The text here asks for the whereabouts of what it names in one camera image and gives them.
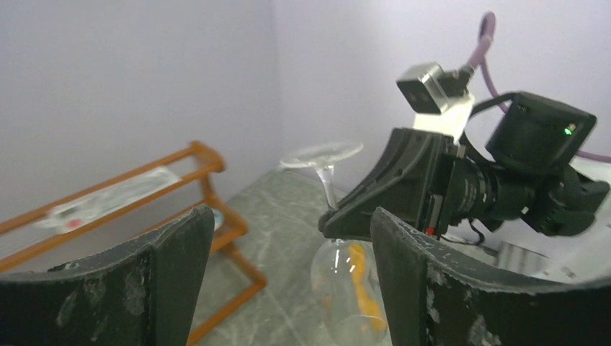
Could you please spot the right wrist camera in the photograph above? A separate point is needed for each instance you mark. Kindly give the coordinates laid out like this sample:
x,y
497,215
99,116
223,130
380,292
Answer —
x,y
440,99

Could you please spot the clear wine glass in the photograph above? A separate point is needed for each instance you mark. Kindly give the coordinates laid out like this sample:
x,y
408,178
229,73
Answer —
x,y
323,159

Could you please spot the orange plastic goblet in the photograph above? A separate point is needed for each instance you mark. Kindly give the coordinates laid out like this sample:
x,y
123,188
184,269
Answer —
x,y
353,304

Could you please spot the wooden two-tier shelf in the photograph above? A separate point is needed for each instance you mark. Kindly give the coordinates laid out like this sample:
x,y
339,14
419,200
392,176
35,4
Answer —
x,y
27,248

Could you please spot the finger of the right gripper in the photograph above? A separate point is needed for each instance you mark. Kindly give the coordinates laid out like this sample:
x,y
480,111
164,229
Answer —
x,y
352,219
409,156

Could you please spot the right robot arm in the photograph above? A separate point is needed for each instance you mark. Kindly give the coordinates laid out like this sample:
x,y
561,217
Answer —
x,y
528,175

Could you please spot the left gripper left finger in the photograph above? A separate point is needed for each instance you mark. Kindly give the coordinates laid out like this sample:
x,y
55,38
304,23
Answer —
x,y
141,292

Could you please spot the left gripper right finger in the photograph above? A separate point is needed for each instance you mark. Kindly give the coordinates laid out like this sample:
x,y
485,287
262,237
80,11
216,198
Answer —
x,y
436,295

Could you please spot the blue packaged item lower shelf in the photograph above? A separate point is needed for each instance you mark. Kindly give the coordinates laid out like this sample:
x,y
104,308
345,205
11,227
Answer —
x,y
218,218

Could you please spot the packaged item top shelf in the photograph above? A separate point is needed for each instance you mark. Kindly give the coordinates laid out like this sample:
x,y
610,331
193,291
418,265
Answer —
x,y
73,215

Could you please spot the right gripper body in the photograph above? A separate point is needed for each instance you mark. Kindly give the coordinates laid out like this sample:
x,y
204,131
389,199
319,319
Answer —
x,y
439,196

